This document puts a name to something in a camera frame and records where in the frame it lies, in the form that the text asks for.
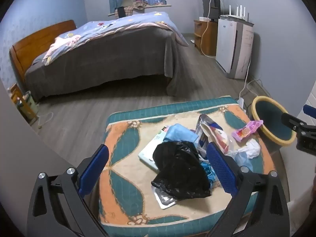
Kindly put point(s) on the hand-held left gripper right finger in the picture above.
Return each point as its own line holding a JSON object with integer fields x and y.
{"x": 222, "y": 170}

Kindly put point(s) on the plaid cloth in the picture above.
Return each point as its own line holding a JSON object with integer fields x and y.
{"x": 137, "y": 6}

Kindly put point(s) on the pink wrapper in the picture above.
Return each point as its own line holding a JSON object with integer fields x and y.
{"x": 246, "y": 129}

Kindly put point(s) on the silver blister pack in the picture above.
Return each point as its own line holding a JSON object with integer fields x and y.
{"x": 165, "y": 201}

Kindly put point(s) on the silver foil bag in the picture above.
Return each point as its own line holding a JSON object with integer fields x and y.
{"x": 205, "y": 126}

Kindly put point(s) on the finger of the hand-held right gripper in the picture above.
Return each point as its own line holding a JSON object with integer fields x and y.
{"x": 288, "y": 119}
{"x": 309, "y": 109}

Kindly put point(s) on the black object by window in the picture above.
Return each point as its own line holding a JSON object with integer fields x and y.
{"x": 121, "y": 11}

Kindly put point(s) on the wooden window sill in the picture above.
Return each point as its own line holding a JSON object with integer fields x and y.
{"x": 160, "y": 5}

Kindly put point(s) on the white box on cabinet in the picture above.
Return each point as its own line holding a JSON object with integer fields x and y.
{"x": 204, "y": 19}

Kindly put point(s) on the black plastic bag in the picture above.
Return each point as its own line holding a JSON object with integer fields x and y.
{"x": 180, "y": 172}

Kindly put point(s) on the white tissue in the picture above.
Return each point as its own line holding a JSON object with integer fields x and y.
{"x": 251, "y": 149}

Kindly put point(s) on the clear bag with red print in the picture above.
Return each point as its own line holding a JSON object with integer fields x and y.
{"x": 222, "y": 138}

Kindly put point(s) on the white air purifier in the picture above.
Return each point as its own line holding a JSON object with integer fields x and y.
{"x": 227, "y": 44}

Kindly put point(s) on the blue patterned wrapper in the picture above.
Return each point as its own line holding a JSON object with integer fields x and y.
{"x": 209, "y": 174}

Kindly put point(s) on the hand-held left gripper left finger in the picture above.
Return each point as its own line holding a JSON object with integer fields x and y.
{"x": 95, "y": 167}

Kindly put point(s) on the white power strip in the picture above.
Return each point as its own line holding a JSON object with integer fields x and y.
{"x": 240, "y": 102}

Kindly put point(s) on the white router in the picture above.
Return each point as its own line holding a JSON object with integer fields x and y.
{"x": 234, "y": 17}

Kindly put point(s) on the black monitor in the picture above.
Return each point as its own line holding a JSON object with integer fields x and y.
{"x": 209, "y": 2}

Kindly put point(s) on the wooden bed frame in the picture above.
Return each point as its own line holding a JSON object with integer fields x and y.
{"x": 37, "y": 42}

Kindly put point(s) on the blue printed quilt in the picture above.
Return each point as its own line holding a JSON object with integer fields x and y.
{"x": 123, "y": 24}

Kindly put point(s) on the wooden cabinet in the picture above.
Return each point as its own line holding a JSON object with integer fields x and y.
{"x": 208, "y": 37}

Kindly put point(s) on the teal bin with yellow rim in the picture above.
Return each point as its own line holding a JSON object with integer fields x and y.
{"x": 271, "y": 126}

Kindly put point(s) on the light blue packet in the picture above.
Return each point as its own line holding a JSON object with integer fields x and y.
{"x": 180, "y": 133}

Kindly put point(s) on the wooden shelf rack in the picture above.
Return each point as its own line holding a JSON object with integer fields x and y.
{"x": 14, "y": 91}

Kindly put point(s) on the white wet wipes pack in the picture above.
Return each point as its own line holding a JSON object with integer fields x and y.
{"x": 148, "y": 153}

